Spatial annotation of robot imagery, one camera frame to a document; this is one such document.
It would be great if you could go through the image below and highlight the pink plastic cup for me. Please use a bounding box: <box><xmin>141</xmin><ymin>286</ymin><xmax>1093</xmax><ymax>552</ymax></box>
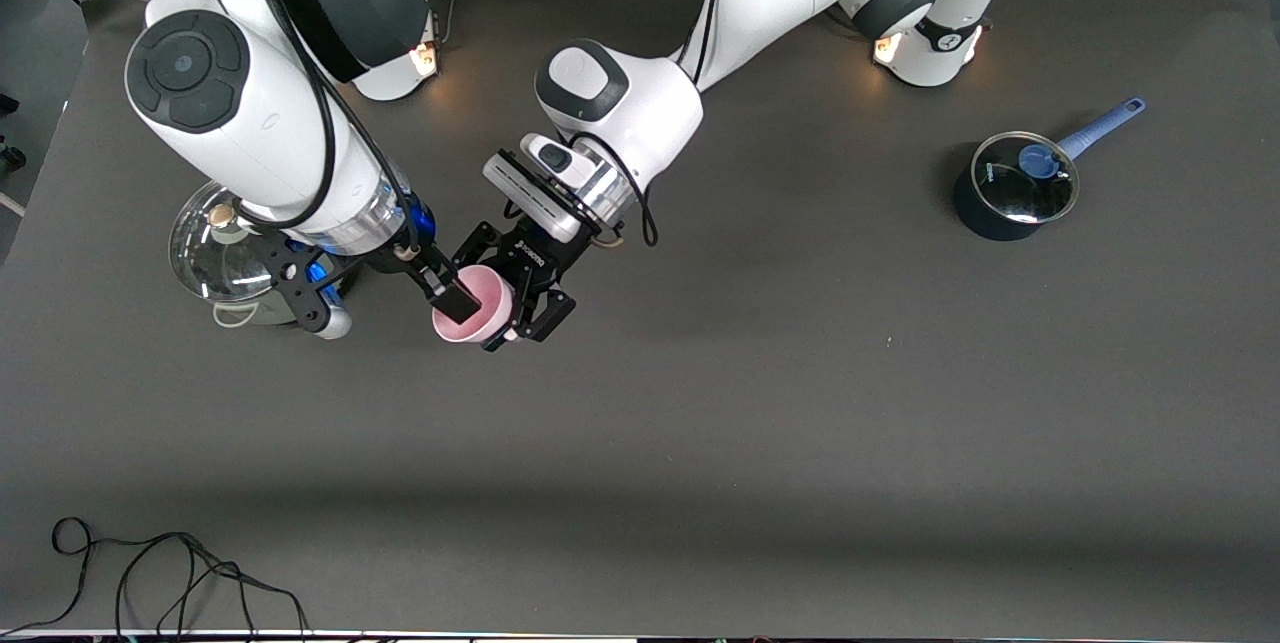
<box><xmin>431</xmin><ymin>264</ymin><xmax>517</xmax><ymax>345</ymax></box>

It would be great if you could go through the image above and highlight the glass lid with grey knob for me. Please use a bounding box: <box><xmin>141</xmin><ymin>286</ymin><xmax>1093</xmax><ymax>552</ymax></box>
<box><xmin>168</xmin><ymin>181</ymin><xmax>301</xmax><ymax>304</ymax></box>

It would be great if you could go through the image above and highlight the dark grey table mat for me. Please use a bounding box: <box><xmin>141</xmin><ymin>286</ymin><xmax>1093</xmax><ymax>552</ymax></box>
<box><xmin>0</xmin><ymin>0</ymin><xmax>1280</xmax><ymax>636</ymax></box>

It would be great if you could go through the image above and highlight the black floor object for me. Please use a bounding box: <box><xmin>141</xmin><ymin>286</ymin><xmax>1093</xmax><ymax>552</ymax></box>
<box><xmin>0</xmin><ymin>93</ymin><xmax>27</xmax><ymax>174</ymax></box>

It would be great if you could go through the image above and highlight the dark blue saucepan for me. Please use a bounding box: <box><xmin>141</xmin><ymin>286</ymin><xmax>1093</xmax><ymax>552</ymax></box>
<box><xmin>952</xmin><ymin>96</ymin><xmax>1147</xmax><ymax>242</ymax></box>

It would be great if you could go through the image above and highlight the glass lid with blue knob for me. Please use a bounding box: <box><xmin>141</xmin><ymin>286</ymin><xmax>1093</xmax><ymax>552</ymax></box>
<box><xmin>970</xmin><ymin>131</ymin><xmax>1081</xmax><ymax>226</ymax></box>

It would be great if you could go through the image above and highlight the pale green two-handled pot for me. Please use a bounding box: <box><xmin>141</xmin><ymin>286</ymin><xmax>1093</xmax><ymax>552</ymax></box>
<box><xmin>168</xmin><ymin>181</ymin><xmax>349</xmax><ymax>329</ymax></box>

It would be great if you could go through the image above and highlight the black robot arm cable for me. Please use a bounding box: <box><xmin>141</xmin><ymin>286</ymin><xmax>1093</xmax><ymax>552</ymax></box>
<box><xmin>230</xmin><ymin>0</ymin><xmax>426</xmax><ymax>259</ymax></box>
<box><xmin>570</xmin><ymin>0</ymin><xmax>741</xmax><ymax>249</ymax></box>

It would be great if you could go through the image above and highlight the thin black loose cable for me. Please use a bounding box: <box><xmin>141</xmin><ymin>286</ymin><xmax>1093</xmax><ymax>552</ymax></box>
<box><xmin>0</xmin><ymin>517</ymin><xmax>311</xmax><ymax>639</ymax></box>

